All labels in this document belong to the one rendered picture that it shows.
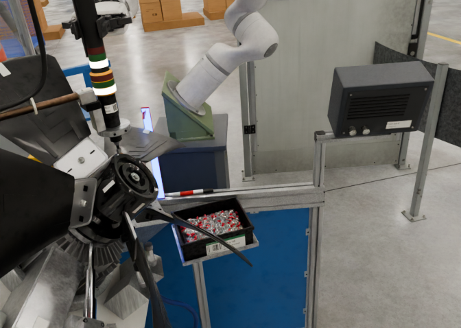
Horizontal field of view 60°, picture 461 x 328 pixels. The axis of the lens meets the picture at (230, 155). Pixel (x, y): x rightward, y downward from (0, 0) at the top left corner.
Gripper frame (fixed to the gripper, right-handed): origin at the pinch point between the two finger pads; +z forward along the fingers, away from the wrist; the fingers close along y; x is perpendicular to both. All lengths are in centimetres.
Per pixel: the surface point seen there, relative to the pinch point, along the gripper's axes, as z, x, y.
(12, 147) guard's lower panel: -83, -62, 70
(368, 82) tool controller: -30, -26, -65
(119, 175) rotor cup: 13.3, -24.1, -3.1
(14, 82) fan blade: -1.3, -9.5, 17.6
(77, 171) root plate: 8.5, -25.2, 6.1
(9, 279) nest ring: 21.6, -39.6, 18.5
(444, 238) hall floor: -97, -149, -145
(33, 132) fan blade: 5.5, -17.7, 13.6
